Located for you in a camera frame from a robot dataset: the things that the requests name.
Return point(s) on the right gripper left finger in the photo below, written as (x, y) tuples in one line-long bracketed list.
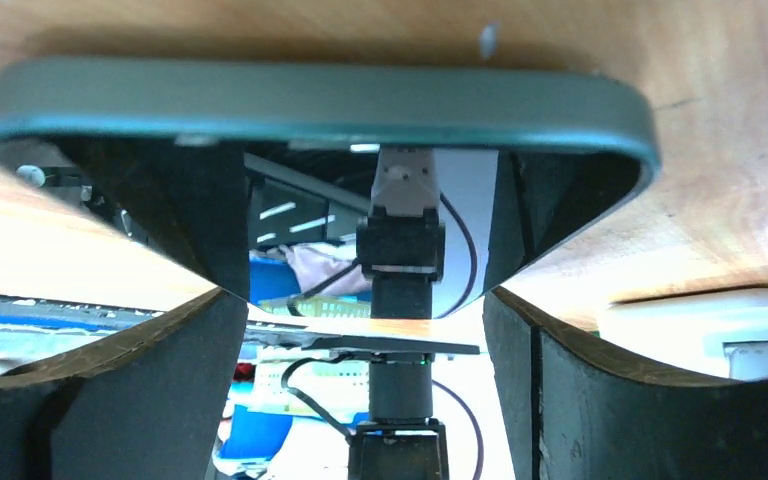
[(143, 403)]

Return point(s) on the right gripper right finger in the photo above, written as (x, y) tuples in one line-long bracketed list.
[(575, 406)]

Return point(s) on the teal smartphone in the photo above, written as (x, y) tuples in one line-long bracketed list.
[(440, 183)]

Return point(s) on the white phone stand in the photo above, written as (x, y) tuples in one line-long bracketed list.
[(723, 333)]

